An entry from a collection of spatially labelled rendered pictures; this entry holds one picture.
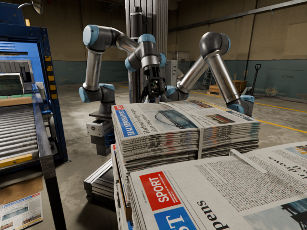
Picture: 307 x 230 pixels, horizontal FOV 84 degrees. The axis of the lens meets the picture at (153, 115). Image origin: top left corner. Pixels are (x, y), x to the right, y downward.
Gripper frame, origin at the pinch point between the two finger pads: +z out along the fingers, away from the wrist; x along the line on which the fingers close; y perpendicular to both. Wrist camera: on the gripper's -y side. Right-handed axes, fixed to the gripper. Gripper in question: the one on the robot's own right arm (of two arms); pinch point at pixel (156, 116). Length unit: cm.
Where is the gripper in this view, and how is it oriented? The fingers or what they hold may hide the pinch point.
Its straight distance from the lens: 70.9
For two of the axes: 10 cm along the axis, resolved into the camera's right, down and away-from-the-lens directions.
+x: 9.6, -0.9, 2.8
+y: 2.6, -2.3, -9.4
